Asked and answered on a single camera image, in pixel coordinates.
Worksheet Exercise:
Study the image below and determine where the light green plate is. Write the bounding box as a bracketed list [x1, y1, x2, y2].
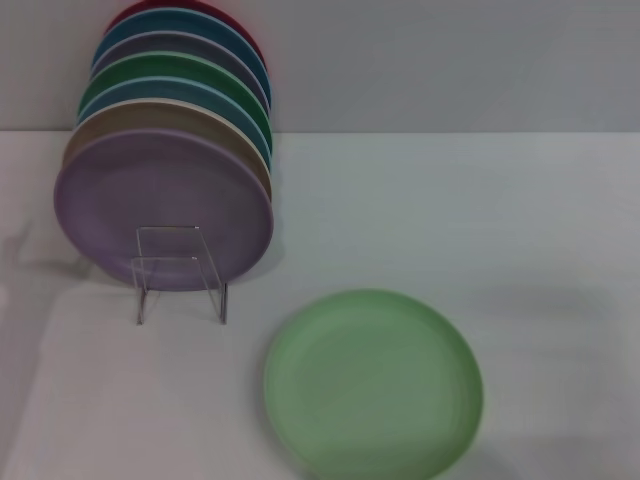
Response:
[263, 287, 485, 480]

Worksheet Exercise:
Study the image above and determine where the clear acrylic plate rack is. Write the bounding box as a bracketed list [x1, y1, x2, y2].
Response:
[130, 225, 229, 326]

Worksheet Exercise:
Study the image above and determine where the lilac purple plate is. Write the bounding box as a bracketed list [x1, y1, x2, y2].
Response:
[53, 127, 276, 292]

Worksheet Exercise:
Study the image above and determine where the light blue plate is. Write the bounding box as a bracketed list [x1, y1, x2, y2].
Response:
[75, 75, 274, 171]

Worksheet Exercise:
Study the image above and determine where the beige plate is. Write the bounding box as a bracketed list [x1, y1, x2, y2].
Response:
[61, 98, 274, 202]

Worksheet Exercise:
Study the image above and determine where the red plate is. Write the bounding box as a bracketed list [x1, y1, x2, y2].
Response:
[103, 0, 269, 69]

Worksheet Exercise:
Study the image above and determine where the dark green plate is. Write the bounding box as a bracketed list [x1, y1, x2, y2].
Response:
[78, 49, 274, 147]

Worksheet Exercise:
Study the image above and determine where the grey plate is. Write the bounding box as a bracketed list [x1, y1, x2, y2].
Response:
[90, 30, 272, 110]

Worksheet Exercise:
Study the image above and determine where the teal blue plate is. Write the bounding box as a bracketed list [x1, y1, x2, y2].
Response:
[91, 8, 273, 109]

